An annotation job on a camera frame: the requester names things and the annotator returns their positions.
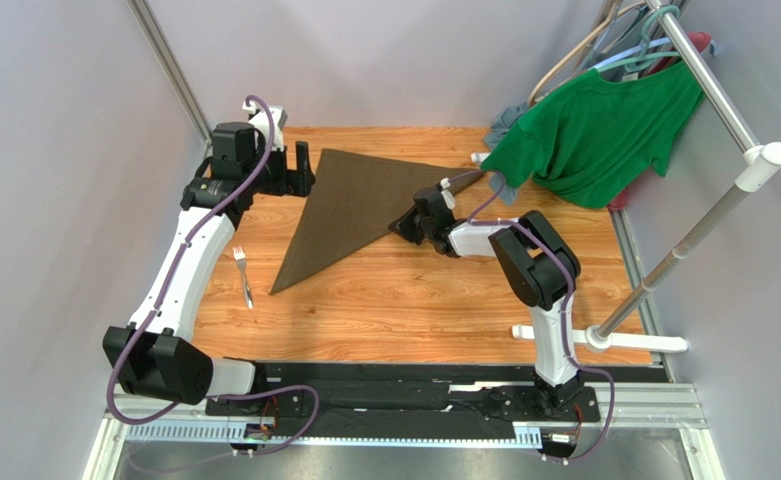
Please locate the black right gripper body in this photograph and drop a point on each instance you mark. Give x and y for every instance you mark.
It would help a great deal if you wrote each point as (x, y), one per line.
(413, 224)

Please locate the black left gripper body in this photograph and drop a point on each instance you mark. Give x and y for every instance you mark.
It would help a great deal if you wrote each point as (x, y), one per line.
(274, 178)

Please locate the brown cloth napkin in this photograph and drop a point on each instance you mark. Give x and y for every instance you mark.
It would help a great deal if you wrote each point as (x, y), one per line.
(355, 200)

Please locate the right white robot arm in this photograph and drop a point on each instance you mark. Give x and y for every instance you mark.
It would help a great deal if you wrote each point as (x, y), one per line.
(539, 266)

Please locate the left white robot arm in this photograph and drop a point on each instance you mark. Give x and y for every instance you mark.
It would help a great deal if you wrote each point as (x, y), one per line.
(153, 355)

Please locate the silver metal fork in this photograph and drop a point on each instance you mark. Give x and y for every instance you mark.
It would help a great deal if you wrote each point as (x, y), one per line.
(241, 263)

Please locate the grey blue cloth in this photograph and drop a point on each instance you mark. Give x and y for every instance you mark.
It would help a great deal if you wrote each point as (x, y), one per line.
(499, 128)

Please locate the beige clothes hanger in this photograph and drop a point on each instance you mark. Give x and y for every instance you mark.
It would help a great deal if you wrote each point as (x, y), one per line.
(609, 12)

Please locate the green t-shirt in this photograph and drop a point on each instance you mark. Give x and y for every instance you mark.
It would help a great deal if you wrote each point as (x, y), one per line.
(591, 138)

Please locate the teal clothes hanger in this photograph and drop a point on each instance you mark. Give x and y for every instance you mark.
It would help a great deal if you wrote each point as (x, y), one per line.
(645, 36)

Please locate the light blue clothes hanger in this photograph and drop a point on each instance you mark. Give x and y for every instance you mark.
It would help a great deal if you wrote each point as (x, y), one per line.
(639, 55)

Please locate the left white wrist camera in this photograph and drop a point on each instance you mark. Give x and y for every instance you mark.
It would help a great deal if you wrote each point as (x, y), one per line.
(259, 120)

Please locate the aluminium frame post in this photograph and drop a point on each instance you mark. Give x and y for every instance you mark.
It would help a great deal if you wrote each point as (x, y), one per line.
(157, 39)

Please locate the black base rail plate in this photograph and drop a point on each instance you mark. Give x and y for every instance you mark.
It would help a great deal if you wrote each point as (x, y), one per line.
(409, 401)

